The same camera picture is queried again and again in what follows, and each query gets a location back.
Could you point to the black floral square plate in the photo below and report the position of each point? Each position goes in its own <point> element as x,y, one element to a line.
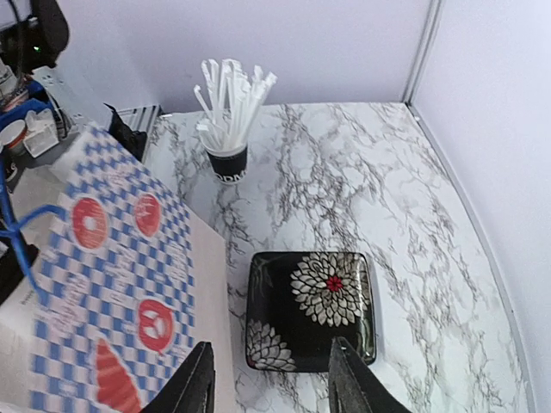
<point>298,301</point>

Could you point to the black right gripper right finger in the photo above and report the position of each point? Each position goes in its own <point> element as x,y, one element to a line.
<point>352,387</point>

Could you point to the bundle of wrapped straws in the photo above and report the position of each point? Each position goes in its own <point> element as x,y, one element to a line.
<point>233,102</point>

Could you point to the blue checkered paper bag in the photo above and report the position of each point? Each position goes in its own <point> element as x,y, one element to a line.
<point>123,281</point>

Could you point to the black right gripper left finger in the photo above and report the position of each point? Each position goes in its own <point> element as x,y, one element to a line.
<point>191,388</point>

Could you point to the aluminium frame post left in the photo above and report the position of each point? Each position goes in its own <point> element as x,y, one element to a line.
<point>427,38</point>

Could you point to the black cup holding straws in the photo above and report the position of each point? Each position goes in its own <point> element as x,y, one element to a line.
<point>229,167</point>

